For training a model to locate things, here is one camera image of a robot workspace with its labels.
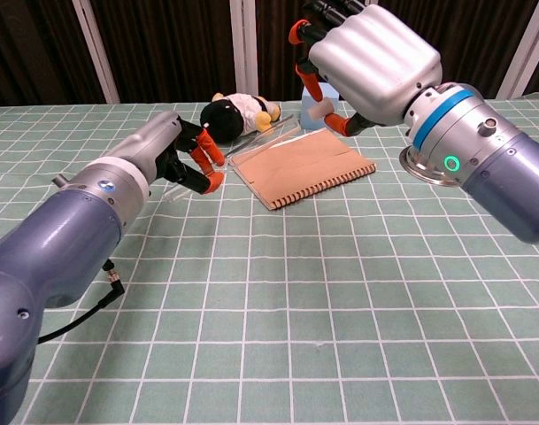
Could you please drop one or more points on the white frame post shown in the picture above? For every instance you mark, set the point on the white frame post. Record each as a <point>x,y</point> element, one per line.
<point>244,44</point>
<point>96,53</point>
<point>523,53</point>

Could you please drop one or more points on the brown spiral notebook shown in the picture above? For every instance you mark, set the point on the brown spiral notebook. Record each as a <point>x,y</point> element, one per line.
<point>300,166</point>

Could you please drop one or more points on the light blue foam cube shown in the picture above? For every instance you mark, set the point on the light blue foam cube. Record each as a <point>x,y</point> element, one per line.
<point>306,118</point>

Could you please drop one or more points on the upturned stainless steel bowl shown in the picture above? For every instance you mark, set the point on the upturned stainless steel bowl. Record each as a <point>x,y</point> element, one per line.
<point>417,170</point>

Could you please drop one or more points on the white rubber stopper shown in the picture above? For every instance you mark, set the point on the white rubber stopper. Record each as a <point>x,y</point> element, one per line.
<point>320,110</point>

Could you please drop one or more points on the left robot arm blue grey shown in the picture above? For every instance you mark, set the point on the left robot arm blue grey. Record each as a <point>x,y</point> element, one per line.
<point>56,248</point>

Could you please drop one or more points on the right robot hand silver orange fingertips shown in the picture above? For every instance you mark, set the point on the right robot hand silver orange fingertips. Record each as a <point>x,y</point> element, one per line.
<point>375,62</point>

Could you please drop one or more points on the green checked tablecloth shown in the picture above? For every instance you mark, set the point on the green checked tablecloth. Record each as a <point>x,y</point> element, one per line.
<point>269,319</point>

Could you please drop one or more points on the left robot hand silver orange fingertips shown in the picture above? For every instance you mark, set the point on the left robot hand silver orange fingertips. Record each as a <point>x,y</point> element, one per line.
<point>149,139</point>

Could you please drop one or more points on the black white plush penguin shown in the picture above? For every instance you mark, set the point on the black white plush penguin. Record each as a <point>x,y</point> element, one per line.
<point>227,121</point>

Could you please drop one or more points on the dark brown pleated curtain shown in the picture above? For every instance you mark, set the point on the dark brown pleated curtain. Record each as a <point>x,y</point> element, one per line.
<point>171,44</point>

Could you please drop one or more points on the clear glass test tube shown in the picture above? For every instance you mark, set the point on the clear glass test tube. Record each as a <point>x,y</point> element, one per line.
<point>262,138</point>

